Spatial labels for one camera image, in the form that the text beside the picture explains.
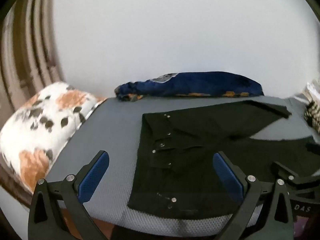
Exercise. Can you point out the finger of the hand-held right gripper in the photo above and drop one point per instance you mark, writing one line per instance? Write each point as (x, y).
(282, 168)

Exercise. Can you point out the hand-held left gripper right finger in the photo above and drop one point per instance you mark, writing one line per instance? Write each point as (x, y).
(227, 177)

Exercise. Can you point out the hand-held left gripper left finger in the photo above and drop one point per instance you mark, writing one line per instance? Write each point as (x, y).
(93, 177)

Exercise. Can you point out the black pants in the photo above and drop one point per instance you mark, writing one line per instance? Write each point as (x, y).
(190, 140)

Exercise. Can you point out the grey mesh mat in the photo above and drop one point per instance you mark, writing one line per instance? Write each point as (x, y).
(117, 130)

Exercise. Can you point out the black white striped cloth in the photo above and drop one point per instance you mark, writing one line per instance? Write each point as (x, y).
(313, 115)

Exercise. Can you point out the white floral pillow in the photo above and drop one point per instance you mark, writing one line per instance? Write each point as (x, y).
(50, 120)

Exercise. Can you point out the white crumpled cloth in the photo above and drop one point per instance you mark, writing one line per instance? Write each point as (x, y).
(313, 90)

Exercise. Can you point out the blue printed blanket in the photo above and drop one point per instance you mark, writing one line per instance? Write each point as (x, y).
(205, 82)

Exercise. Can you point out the beige curtain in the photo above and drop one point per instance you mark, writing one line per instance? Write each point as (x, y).
(25, 55)

